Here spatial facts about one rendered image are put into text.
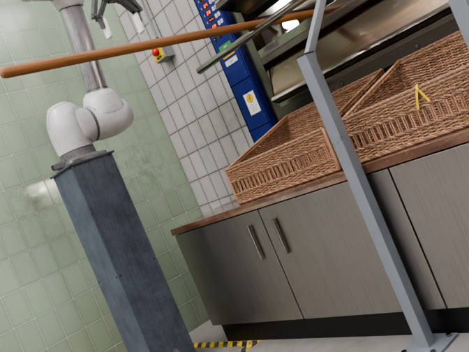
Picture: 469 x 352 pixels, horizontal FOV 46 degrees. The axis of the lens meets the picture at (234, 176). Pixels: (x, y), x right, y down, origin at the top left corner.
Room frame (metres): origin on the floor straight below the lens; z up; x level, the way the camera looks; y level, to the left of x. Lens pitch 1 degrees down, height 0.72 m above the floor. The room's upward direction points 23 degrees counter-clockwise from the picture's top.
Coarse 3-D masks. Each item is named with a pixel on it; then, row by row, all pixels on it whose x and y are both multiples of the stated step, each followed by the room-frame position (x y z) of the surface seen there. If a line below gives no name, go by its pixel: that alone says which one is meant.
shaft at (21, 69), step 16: (288, 16) 2.21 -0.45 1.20; (304, 16) 2.28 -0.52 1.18; (192, 32) 1.88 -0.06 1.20; (208, 32) 1.92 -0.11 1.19; (224, 32) 1.98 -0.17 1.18; (112, 48) 1.67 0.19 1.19; (128, 48) 1.70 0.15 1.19; (144, 48) 1.75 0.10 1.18; (32, 64) 1.50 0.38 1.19; (48, 64) 1.52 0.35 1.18; (64, 64) 1.56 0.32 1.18
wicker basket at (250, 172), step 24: (384, 72) 2.10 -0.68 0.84; (360, 96) 1.97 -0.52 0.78; (288, 120) 2.51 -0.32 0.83; (312, 120) 2.40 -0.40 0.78; (264, 144) 2.38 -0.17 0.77; (288, 144) 1.93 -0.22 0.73; (312, 144) 1.86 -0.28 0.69; (240, 168) 2.15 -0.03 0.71; (264, 168) 2.05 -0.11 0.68; (288, 168) 2.44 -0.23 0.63; (312, 168) 1.89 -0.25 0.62; (336, 168) 1.81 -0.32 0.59; (240, 192) 2.19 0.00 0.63; (264, 192) 2.09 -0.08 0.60
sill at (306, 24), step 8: (336, 0) 2.19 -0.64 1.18; (344, 0) 2.17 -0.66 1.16; (352, 0) 2.15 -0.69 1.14; (328, 8) 2.23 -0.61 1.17; (336, 8) 2.21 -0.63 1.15; (312, 16) 2.30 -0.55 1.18; (304, 24) 2.34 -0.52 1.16; (288, 32) 2.41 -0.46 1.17; (296, 32) 2.38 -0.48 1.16; (280, 40) 2.45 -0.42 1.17; (288, 40) 2.42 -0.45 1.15; (264, 48) 2.53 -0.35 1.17; (272, 48) 2.50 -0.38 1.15; (264, 56) 2.55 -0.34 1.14
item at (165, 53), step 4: (156, 48) 2.97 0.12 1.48; (160, 48) 2.95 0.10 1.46; (164, 48) 2.95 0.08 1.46; (168, 48) 2.97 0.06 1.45; (172, 48) 2.99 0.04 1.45; (160, 52) 2.96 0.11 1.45; (164, 52) 2.95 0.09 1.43; (168, 52) 2.96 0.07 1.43; (172, 52) 2.98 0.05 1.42; (156, 56) 2.99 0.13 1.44; (160, 56) 2.97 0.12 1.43; (164, 56) 2.95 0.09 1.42; (168, 56) 2.96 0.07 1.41; (172, 56) 2.99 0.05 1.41; (156, 60) 3.00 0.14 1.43; (160, 60) 2.99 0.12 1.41; (164, 60) 3.01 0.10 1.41
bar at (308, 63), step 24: (456, 0) 1.28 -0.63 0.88; (264, 24) 2.00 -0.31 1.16; (312, 24) 1.72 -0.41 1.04; (312, 48) 1.67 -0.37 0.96; (312, 72) 1.64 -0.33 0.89; (312, 96) 1.66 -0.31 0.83; (336, 120) 1.64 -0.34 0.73; (336, 144) 1.65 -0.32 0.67; (360, 168) 1.65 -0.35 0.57; (360, 192) 1.64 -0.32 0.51; (384, 240) 1.63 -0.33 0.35; (384, 264) 1.66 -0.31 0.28; (408, 288) 1.64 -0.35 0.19; (408, 312) 1.65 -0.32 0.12; (432, 336) 1.65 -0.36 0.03; (456, 336) 1.64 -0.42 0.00
